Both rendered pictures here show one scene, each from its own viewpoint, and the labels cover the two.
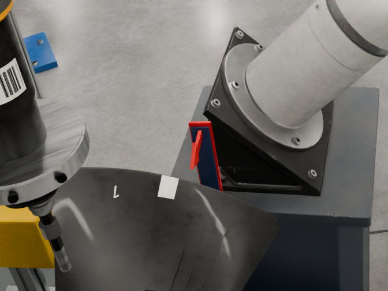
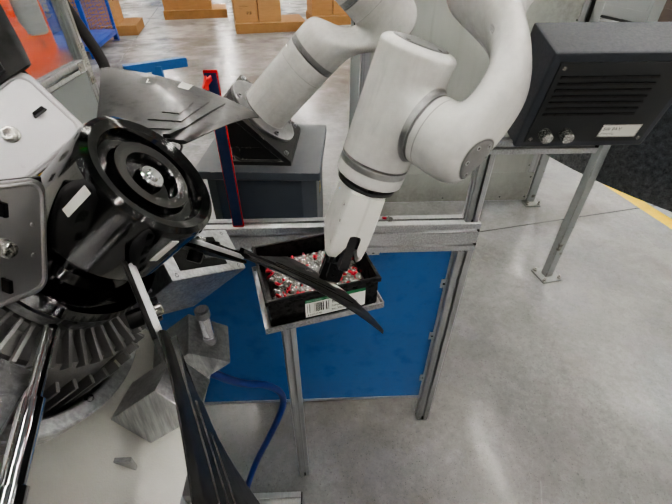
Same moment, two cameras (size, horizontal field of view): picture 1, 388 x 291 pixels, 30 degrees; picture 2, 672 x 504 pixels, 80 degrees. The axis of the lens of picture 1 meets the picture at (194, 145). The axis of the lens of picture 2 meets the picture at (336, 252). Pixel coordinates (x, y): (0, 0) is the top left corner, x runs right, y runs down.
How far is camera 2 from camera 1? 0.32 m
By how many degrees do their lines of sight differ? 14
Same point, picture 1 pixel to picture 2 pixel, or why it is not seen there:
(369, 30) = (316, 53)
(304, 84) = (280, 92)
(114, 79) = not seen: hidden behind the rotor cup
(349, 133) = (308, 141)
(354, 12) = (307, 41)
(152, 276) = (168, 108)
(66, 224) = (110, 88)
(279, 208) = (267, 170)
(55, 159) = not seen: outside the picture
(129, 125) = not seen: hidden behind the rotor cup
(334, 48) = (296, 66)
